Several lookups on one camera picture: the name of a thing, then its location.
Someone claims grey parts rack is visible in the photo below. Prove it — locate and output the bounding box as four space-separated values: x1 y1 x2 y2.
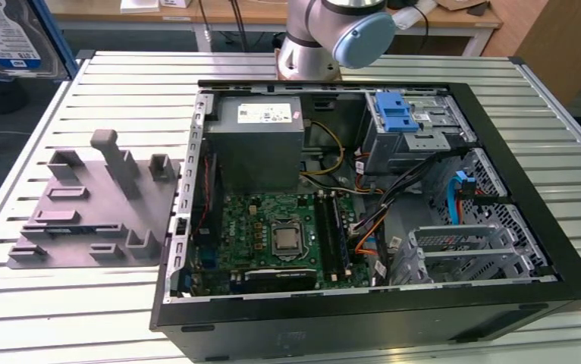
6 127 185 271

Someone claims grey power supply unit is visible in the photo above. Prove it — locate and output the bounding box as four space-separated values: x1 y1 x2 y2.
203 94 306 194

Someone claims silver CPU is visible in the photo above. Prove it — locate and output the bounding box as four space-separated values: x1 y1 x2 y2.
270 223 303 254

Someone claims black PC case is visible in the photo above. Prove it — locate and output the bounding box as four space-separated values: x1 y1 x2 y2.
148 79 581 362

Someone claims green motherboard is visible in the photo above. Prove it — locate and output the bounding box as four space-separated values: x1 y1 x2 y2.
188 191 372 295

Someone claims black graphics card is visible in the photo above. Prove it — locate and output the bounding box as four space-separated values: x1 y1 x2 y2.
228 268 318 293

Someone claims blue data wire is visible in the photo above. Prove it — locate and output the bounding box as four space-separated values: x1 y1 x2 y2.
450 170 470 228

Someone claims black wire bundle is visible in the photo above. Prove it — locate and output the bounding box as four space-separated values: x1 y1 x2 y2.
355 153 457 236

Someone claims black power wire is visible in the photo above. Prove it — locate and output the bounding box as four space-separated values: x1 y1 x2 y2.
465 176 511 208

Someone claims metal optical drive cage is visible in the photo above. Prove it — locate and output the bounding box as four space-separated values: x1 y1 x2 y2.
360 90 477 176

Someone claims wooden cabinet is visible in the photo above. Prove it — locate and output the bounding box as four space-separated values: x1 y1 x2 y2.
482 0 581 115

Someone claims yellow wire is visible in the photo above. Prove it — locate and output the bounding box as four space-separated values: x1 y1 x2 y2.
299 120 346 177

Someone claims blue plastic drive latch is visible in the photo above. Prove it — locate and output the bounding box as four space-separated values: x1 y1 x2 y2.
375 93 414 133

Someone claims wooden desk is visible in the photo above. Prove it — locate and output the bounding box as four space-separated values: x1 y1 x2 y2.
49 0 505 58

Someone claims brown cardboard piece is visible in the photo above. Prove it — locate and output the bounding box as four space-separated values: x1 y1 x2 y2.
436 0 489 16

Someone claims orange wire bundle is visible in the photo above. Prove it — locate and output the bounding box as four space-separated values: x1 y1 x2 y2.
352 212 391 266

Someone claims red black twisted wire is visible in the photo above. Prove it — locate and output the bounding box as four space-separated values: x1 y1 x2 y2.
196 151 219 234

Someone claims white box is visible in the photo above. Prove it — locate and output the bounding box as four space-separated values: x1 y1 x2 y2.
117 0 160 12

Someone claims RAM stick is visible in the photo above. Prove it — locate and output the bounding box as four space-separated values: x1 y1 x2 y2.
331 193 352 268

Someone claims hard disk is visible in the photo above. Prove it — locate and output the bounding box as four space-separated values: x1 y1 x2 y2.
0 0 80 83

